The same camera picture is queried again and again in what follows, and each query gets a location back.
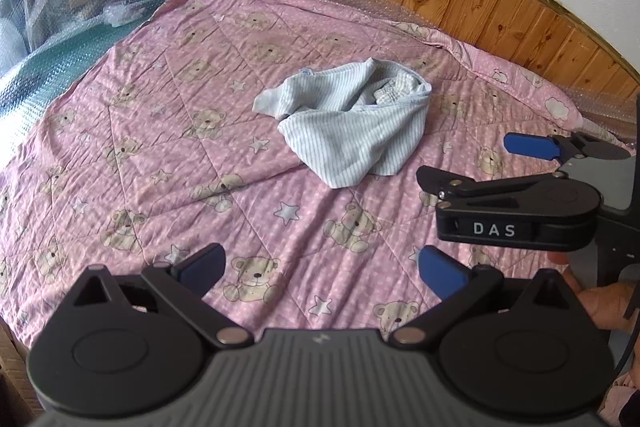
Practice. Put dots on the crumpled bubble wrap piece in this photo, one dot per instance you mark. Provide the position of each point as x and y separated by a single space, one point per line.
122 14

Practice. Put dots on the pink cloud print pillow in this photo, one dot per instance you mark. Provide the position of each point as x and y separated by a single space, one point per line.
525 77

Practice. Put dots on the person's right hand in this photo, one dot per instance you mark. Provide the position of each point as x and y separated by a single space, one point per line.
600 307

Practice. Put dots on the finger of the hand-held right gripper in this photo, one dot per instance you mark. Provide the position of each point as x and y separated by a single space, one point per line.
450 188
530 145

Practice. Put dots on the light blue striped pants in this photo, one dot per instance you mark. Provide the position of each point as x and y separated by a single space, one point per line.
360 137

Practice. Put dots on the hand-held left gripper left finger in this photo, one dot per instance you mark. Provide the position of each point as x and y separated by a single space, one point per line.
200 268

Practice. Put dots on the pink bear printed blanket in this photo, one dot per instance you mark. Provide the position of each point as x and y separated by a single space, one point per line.
175 107

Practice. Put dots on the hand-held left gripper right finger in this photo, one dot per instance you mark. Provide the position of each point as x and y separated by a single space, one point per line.
440 273

